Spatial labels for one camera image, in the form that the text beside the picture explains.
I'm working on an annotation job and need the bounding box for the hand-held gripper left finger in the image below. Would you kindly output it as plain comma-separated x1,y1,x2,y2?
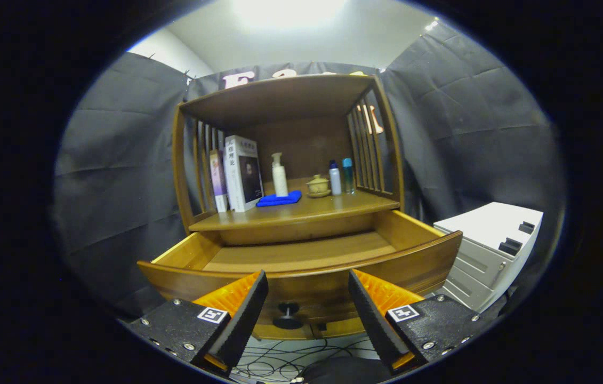
128,270,269,374

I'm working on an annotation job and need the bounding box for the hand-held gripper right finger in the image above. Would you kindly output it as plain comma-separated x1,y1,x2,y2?
348,269,494,374

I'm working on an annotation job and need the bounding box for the wooden drawer with black knob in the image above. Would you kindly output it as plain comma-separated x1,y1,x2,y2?
137,210,463,341

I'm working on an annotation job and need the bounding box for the wooden countertop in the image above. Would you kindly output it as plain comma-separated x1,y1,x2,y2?
189,176,401,233

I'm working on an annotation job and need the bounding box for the wooden cabinet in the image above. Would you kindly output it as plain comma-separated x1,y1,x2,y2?
172,74,406,246

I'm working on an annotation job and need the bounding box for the blue folded cloth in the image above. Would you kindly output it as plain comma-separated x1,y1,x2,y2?
256,190,302,207

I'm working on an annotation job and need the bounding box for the purple book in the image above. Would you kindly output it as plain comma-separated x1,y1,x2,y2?
209,149,229,213

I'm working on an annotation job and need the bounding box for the white pump bottle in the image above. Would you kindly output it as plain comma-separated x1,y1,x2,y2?
271,153,289,197

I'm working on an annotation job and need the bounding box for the white book with portrait cover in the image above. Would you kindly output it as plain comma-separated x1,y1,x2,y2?
224,135,264,213

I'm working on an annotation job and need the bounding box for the white bottle with blue cap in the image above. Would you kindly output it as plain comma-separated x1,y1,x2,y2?
329,160,342,196

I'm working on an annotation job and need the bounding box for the yellow lidded teacup with saucer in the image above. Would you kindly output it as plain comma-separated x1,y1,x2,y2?
305,174,332,198

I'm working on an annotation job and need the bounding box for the teal glass bottle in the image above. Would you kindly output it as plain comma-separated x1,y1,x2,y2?
342,157,356,194

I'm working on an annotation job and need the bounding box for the tangle of black cables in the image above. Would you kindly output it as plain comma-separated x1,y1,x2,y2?
237,333,382,382

